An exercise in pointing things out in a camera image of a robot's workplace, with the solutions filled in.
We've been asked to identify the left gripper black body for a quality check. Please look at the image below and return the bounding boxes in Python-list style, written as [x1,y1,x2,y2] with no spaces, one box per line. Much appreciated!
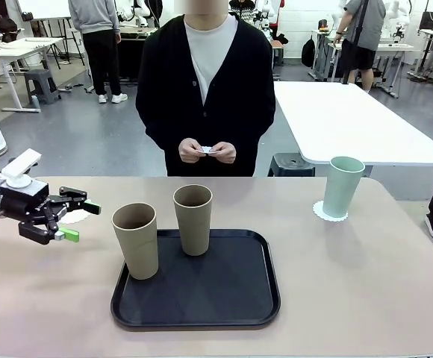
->
[0,180,51,224]

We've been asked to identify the tan brown tall cup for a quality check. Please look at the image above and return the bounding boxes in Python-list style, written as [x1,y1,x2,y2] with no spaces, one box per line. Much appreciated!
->
[172,184,214,257]
[111,202,160,280]

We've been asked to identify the pale green tall cup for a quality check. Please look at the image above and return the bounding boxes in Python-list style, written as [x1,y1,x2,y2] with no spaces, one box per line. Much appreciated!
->
[321,156,366,219]

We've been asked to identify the person's left forearm black sleeve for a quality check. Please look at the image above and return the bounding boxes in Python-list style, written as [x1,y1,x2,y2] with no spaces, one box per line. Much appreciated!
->
[233,119,273,156]

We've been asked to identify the person's right forearm black sleeve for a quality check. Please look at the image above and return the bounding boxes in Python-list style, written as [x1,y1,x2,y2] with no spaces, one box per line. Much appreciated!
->
[145,119,183,152]

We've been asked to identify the person's right hand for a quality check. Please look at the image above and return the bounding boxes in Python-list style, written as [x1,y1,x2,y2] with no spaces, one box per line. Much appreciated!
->
[178,137,207,164]

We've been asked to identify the person's left hand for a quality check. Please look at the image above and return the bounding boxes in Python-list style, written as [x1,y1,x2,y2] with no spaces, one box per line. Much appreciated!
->
[212,142,237,166]

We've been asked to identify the grey plastic step stool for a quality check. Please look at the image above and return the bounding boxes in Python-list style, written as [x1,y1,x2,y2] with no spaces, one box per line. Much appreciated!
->
[24,69,63,105]

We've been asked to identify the white desk with metal legs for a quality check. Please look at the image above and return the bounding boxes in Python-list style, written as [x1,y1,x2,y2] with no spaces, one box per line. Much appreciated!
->
[0,37,65,113]

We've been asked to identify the person grey hoodie black trousers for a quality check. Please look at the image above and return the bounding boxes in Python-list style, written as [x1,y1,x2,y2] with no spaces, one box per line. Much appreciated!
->
[69,0,129,104]

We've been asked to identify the black rectangular serving tray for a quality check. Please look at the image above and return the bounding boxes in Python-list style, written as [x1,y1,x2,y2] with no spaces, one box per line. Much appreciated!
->
[110,228,281,331]

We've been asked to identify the white board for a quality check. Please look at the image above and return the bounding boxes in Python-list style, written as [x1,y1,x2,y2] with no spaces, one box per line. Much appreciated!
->
[14,0,72,19]

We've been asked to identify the person in black cardigan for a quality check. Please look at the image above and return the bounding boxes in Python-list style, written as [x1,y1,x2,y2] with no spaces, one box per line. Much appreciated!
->
[134,3,276,178]

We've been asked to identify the black plastic stool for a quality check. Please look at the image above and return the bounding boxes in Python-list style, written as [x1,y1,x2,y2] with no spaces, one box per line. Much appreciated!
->
[267,152,317,178]

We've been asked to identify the person in patterned sweater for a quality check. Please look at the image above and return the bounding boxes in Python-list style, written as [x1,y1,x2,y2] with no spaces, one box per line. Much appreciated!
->
[229,0,257,22]

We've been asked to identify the black backpack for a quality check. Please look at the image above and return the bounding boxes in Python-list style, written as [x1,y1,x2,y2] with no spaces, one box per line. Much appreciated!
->
[301,36,317,69]

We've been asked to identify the black vertical stand pole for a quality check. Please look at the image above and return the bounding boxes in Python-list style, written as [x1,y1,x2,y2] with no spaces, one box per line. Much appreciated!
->
[342,0,370,86]

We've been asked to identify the person grey shirt black shorts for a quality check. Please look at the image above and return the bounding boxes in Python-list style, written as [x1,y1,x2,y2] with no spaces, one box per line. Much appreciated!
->
[334,0,387,94]

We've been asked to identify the white workbench desk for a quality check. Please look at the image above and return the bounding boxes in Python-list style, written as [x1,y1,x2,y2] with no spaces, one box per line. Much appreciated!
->
[311,28,414,84]

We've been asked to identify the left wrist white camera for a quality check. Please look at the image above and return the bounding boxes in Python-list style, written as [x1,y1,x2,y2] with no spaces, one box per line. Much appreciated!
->
[1,148,43,189]

